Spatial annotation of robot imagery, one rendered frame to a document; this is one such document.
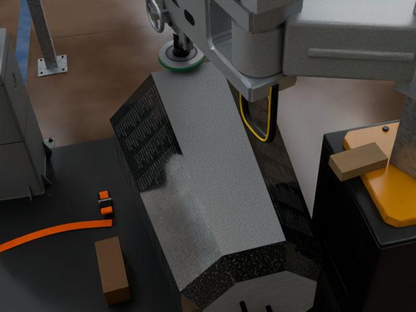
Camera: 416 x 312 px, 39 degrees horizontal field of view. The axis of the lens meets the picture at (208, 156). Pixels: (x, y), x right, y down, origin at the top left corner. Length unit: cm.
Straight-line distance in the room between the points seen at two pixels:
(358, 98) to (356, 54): 196
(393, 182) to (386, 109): 154
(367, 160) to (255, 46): 69
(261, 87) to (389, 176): 66
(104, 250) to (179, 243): 79
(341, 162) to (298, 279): 49
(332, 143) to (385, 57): 65
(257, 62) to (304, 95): 192
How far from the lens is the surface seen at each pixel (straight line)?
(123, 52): 431
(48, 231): 323
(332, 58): 197
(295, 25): 190
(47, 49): 419
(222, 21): 217
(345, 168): 229
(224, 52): 214
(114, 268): 287
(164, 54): 277
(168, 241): 227
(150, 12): 245
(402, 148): 233
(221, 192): 221
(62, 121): 384
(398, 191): 232
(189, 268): 214
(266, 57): 197
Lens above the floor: 249
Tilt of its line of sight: 46 degrees down
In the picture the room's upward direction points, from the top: 3 degrees counter-clockwise
